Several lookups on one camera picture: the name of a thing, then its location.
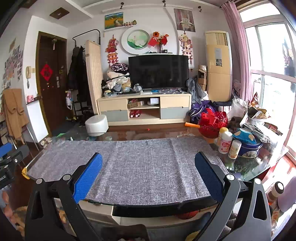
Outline person's left hand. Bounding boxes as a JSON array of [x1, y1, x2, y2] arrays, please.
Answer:
[[0, 190, 13, 220]]

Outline white bottle red label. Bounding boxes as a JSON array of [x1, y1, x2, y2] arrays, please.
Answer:
[[218, 131, 233, 154]]

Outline brown coat on chair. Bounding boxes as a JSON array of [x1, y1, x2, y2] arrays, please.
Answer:
[[2, 88, 29, 139]]

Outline small white bottle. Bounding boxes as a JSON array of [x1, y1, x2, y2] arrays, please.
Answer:
[[228, 140, 242, 160]]

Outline basketball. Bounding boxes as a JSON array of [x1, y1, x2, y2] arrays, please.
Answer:
[[176, 210, 199, 220]]

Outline blue cookie tin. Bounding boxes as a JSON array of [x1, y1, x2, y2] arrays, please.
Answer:
[[233, 128, 263, 159]]

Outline whiteboard easel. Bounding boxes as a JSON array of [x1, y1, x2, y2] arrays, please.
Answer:
[[26, 100, 49, 143]]

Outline cream bottle yellow cap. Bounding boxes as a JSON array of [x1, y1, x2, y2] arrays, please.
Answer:
[[216, 127, 228, 146]]

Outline red plastic basket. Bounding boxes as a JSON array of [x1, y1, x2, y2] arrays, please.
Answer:
[[199, 108, 228, 138]]

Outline white round stool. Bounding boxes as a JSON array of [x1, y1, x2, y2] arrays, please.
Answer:
[[85, 114, 109, 137]]

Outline orange stick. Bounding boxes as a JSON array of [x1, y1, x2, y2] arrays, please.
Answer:
[[185, 122, 200, 128]]

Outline purple bag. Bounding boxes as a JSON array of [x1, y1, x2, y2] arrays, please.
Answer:
[[188, 100, 219, 124]]

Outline beige TV cabinet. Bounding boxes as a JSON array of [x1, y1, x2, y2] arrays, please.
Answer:
[[97, 93, 191, 126]]

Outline black coat rack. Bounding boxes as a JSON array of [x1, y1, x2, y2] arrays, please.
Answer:
[[67, 29, 101, 125]]

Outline pile of clothes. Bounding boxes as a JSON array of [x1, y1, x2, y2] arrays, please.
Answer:
[[102, 63, 132, 97]]

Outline brown wooden door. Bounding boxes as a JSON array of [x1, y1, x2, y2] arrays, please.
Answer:
[[36, 32, 73, 136]]

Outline pink curtain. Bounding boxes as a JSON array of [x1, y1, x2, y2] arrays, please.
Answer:
[[221, 1, 253, 100]]

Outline black television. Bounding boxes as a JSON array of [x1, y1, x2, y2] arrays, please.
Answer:
[[128, 54, 189, 89]]

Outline beige standing air conditioner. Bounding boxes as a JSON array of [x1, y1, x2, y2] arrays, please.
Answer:
[[205, 31, 232, 101]]

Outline beige folded mat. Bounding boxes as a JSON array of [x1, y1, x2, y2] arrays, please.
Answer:
[[85, 40, 103, 114]]

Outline red fish hanging ornament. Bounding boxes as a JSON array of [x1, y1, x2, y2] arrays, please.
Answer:
[[105, 36, 119, 67]]

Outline sunflower and flags vase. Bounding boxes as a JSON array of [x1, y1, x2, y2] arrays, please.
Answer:
[[148, 31, 169, 53]]

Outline landscape painting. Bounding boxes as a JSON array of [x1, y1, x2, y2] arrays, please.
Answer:
[[104, 12, 124, 30]]

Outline round lotus wall plaque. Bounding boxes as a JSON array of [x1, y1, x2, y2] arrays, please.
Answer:
[[121, 25, 152, 55]]

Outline wall poster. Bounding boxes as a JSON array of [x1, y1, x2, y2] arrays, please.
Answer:
[[174, 9, 196, 32]]

